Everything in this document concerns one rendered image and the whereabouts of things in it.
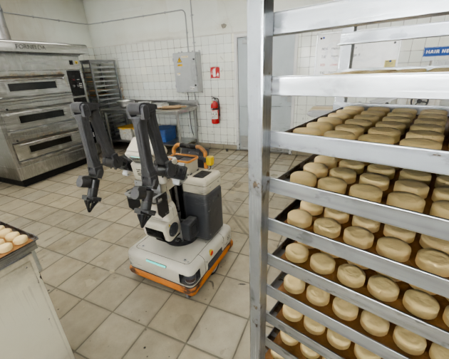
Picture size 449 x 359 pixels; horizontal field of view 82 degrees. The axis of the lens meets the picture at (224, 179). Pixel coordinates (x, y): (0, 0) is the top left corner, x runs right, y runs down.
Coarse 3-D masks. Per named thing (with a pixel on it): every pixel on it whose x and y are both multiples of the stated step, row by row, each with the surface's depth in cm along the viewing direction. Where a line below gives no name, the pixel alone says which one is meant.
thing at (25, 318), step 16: (32, 256) 113; (0, 272) 103; (16, 272) 108; (32, 272) 113; (0, 288) 103; (16, 288) 109; (32, 288) 114; (0, 304) 104; (16, 304) 110; (32, 304) 115; (48, 304) 122; (0, 320) 105; (16, 320) 110; (32, 320) 116; (48, 320) 123; (0, 336) 106; (16, 336) 111; (32, 336) 117; (48, 336) 124; (64, 336) 132; (0, 352) 107; (16, 352) 112; (32, 352) 118; (48, 352) 125; (64, 352) 133
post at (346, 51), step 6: (342, 30) 70; (348, 30) 69; (354, 30) 69; (342, 48) 72; (348, 48) 71; (342, 54) 72; (348, 54) 71; (342, 60) 72; (348, 60) 72; (342, 66) 73; (348, 66) 72
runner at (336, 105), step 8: (336, 104) 77; (344, 104) 76; (352, 104) 74; (360, 104) 73; (368, 104) 72; (376, 104) 71; (384, 104) 69; (392, 104) 68; (400, 104) 67; (448, 112) 62
